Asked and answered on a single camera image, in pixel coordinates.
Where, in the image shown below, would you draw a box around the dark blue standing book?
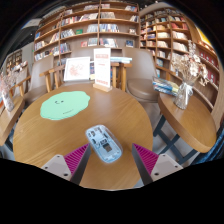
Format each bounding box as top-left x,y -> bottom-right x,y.
89,61 -> 96,81

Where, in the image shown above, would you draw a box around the glass vase with dried flowers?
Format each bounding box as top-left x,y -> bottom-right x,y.
171,39 -> 209,111
0,69 -> 21,113

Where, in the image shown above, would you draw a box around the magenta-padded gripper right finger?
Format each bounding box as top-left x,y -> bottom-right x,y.
131,143 -> 184,187

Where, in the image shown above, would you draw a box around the small distant wooden bookshelf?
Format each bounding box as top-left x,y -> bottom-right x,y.
4,49 -> 24,73

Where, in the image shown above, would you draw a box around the stack of colourful books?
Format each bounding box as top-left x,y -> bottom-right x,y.
152,76 -> 181,98

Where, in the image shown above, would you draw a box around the white sign on wooden base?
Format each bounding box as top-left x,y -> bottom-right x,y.
92,47 -> 113,93

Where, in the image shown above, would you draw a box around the transparent blue computer mouse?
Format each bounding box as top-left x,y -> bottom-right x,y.
85,124 -> 124,164

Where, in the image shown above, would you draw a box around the pale blue stacked books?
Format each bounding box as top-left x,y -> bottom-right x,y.
109,56 -> 133,64

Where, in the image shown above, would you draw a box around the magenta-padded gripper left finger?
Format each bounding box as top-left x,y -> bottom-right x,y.
40,143 -> 92,186

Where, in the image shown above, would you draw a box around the white framed picture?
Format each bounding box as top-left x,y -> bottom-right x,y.
63,56 -> 92,83

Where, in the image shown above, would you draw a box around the wide wooden bookshelf unit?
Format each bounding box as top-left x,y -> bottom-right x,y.
33,1 -> 141,68

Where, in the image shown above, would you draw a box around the green cloud-shaped mouse pad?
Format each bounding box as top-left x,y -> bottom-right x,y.
39,90 -> 91,121

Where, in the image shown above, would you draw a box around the round wooden side table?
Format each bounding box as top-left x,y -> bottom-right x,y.
153,91 -> 218,166
0,94 -> 26,148

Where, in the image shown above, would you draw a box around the curved wooden bookshelf unit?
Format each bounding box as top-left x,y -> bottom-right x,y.
139,7 -> 224,128

